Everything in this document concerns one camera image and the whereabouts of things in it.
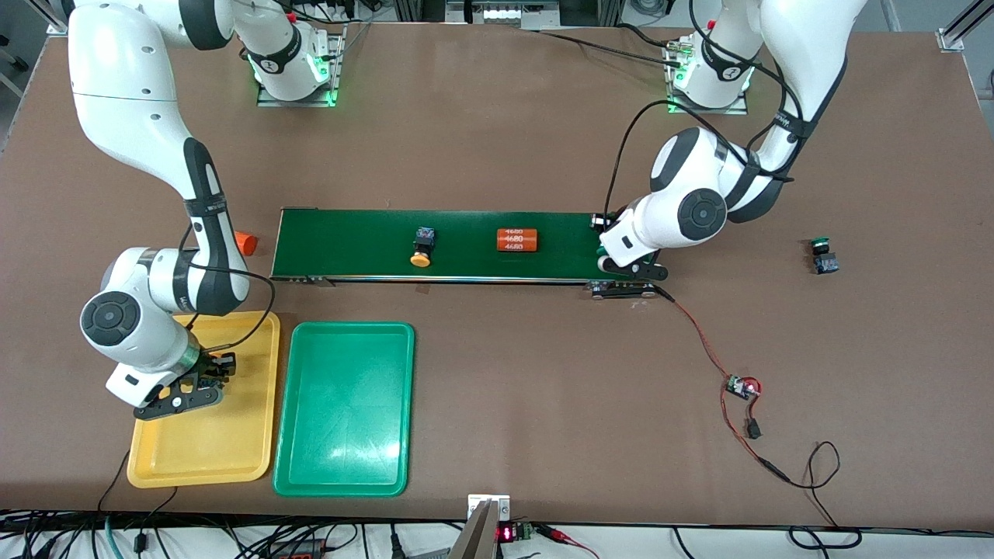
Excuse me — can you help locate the green conveyor belt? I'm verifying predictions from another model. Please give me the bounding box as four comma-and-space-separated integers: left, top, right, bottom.
269, 207, 659, 300

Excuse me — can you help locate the green plastic tray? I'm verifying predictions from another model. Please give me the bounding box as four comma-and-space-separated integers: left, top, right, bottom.
273, 321, 415, 498

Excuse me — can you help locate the thin black cable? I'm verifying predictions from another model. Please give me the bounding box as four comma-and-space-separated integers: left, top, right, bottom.
788, 441, 863, 550

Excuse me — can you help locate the small metal bracket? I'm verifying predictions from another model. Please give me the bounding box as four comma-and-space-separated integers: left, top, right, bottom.
468, 495, 511, 521

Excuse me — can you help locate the white box device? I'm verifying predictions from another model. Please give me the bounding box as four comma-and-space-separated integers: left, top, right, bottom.
445, 0, 561, 30

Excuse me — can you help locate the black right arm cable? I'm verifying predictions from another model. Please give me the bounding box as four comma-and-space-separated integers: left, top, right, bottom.
177, 221, 278, 356

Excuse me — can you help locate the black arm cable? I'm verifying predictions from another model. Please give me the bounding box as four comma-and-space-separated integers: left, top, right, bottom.
177, 221, 278, 356
604, 0, 816, 226

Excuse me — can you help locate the red clip lead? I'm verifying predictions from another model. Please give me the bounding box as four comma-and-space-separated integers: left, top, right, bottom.
536, 525, 600, 559

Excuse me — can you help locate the yellow plastic tray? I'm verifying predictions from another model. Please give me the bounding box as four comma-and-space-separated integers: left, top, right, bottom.
127, 311, 281, 489

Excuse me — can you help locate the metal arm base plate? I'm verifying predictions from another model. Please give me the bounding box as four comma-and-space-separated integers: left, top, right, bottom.
666, 39, 750, 116
256, 22, 346, 108

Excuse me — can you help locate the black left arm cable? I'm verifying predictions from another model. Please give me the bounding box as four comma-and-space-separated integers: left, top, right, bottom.
604, 0, 816, 226

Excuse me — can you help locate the black table cable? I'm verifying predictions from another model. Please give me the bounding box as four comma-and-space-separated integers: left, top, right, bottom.
536, 30, 686, 71

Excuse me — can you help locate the red and black wire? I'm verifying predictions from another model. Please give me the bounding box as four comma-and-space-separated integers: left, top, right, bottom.
654, 286, 791, 484

